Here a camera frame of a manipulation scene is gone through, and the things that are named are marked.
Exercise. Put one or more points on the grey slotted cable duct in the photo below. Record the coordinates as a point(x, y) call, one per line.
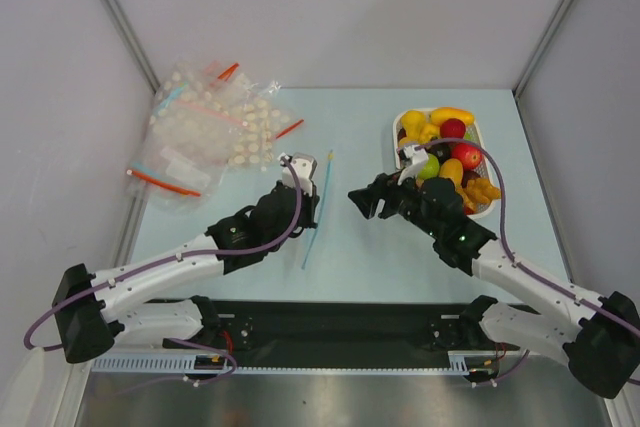
point(207, 364)

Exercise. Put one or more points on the red strawberry toy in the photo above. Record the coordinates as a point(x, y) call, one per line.
point(453, 128)

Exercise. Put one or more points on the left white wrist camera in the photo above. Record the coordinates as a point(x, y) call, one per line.
point(304, 166)

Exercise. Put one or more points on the white perforated basket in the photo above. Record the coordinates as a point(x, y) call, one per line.
point(473, 136)

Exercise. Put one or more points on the orange toy fruit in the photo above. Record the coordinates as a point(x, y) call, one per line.
point(405, 141)

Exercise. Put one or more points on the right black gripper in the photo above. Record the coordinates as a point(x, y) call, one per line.
point(392, 198)

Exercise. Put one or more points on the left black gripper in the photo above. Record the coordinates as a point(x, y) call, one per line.
point(312, 202)

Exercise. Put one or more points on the pile of spare zip bags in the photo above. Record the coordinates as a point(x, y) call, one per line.
point(203, 124)

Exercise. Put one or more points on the clear blue-zipper bag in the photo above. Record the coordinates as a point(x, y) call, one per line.
point(320, 207)

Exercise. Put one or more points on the orange ginger toy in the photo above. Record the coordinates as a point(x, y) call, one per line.
point(482, 191)

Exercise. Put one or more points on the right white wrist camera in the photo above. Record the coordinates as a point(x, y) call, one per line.
point(415, 158)

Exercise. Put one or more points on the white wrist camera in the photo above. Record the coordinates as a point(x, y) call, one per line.
point(415, 158)
point(304, 166)

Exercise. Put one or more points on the dark purple plum toy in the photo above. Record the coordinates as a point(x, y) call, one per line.
point(441, 151)

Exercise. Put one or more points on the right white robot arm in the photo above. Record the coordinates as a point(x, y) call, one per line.
point(596, 337)

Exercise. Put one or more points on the dark red passionfruit toy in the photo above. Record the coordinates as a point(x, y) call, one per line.
point(470, 178)

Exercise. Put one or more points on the yellow bell pepper toy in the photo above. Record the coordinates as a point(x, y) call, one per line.
point(428, 133)

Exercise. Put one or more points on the red apple toy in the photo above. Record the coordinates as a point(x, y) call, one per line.
point(468, 155)

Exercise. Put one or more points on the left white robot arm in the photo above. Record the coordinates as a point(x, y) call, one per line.
point(92, 306)

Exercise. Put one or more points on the yellow mango toy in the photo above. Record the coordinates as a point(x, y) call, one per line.
point(440, 115)

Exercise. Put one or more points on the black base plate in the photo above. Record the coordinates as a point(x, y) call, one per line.
point(267, 329)

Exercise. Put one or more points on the yellow pear toy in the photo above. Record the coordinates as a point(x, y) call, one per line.
point(413, 122)

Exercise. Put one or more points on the green pear toy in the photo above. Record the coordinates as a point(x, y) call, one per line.
point(430, 169)

